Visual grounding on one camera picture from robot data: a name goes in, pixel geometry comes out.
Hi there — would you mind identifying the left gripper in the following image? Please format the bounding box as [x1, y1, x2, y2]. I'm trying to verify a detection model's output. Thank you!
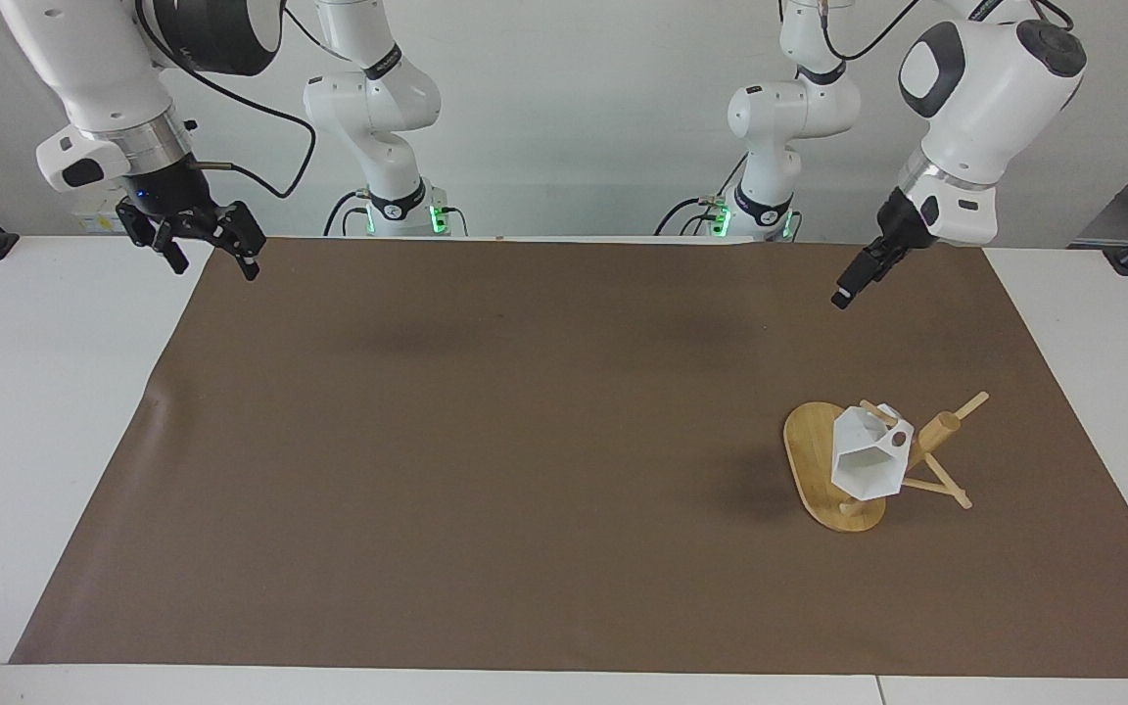
[874, 190, 925, 259]

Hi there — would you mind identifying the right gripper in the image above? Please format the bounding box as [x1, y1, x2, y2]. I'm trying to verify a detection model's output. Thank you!
[116, 155, 267, 283]

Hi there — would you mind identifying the white faceted cup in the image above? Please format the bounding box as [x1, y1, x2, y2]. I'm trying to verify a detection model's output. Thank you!
[831, 402, 917, 501]

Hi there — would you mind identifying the wooden cup rack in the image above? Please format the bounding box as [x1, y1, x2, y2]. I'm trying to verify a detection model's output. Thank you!
[782, 391, 992, 534]

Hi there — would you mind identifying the black cable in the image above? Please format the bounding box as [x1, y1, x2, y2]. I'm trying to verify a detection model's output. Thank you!
[138, 0, 318, 201]
[654, 196, 724, 237]
[323, 190, 371, 238]
[816, 0, 923, 63]

